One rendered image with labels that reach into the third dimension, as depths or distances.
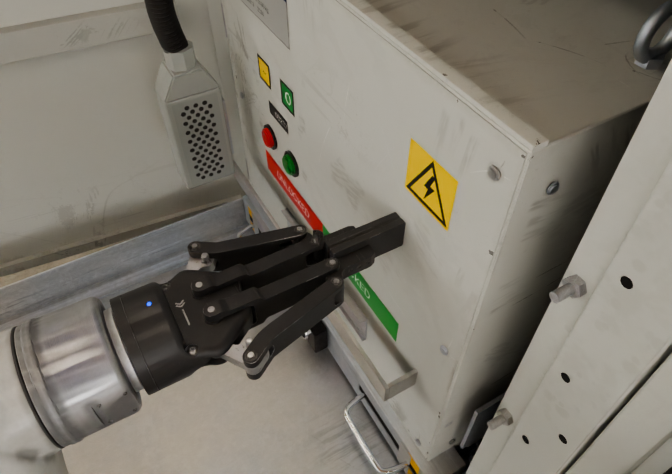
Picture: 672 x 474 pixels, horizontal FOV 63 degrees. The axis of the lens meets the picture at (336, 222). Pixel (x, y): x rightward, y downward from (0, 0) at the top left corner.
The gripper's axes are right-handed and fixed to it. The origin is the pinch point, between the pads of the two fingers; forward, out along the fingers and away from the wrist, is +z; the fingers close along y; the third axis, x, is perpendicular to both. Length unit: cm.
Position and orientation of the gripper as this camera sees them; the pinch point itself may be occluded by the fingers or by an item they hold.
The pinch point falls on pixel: (365, 243)
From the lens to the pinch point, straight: 46.9
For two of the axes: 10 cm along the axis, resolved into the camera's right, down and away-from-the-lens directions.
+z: 8.7, -3.6, 3.4
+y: 4.9, 6.4, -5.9
